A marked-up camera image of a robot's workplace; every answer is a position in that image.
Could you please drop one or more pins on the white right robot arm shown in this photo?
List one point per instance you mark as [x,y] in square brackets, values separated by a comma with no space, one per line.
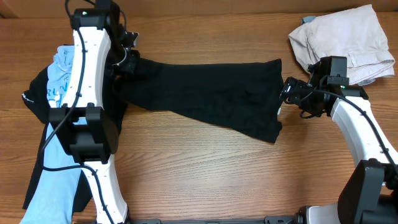
[370,195]

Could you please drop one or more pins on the light blue t-shirt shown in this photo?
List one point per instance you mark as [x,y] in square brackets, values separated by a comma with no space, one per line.
[56,174]

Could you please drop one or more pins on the black t-shirt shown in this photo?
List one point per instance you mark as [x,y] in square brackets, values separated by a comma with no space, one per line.
[35,99]
[240,96]

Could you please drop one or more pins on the white folded garment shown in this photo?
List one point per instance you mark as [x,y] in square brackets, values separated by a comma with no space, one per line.
[355,34]

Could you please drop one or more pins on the blue garment under white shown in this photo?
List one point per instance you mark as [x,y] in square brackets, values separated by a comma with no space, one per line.
[307,19]

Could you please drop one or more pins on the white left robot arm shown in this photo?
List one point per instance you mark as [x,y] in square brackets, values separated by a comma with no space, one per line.
[84,129]

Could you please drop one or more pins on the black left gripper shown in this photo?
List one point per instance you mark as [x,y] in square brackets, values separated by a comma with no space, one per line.
[131,57]

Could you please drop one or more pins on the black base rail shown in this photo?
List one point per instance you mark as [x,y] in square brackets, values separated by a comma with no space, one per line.
[285,219]

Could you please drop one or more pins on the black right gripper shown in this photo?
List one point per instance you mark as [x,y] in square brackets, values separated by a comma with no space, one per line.
[299,88]

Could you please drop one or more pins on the black t-shirt under blue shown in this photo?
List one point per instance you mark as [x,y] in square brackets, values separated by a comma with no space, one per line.
[35,99]

